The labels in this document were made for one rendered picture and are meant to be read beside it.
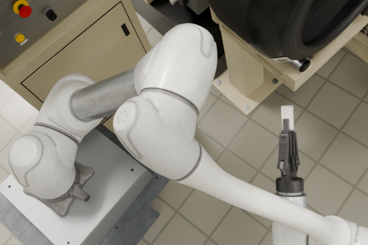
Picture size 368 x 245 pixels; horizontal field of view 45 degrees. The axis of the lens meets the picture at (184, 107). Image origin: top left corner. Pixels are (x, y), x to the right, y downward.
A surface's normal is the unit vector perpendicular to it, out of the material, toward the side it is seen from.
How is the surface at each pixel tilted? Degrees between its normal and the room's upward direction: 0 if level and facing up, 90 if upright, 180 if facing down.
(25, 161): 2
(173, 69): 6
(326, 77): 0
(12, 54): 90
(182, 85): 29
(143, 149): 58
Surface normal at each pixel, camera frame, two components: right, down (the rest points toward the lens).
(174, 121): 0.56, 0.00
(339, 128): -0.17, -0.39
